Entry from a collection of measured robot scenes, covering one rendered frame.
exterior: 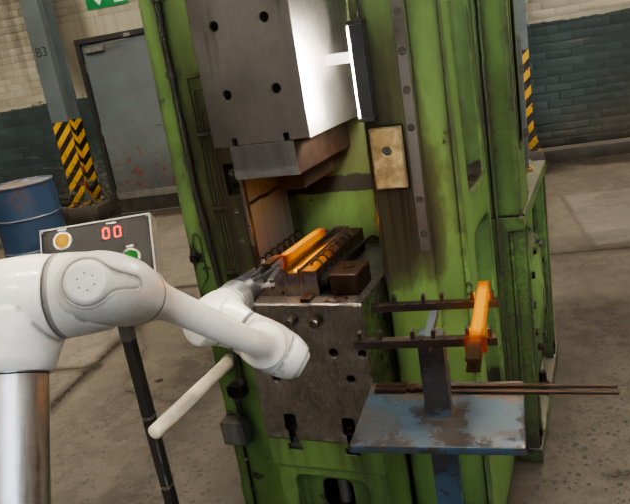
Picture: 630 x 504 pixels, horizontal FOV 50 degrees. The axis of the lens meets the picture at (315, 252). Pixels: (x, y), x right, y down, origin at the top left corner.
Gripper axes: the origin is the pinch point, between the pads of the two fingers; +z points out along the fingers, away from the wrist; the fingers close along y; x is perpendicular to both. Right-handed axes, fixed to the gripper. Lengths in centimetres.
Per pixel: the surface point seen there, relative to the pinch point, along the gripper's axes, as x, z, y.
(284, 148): 30.3, 9.8, 4.8
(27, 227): -54, 266, -376
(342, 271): -6.2, 11.5, 15.0
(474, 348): -7, -32, 59
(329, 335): -22.1, 3.1, 11.5
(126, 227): 13, 2, -48
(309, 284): -9.1, 9.3, 5.2
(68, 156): -25, 476, -508
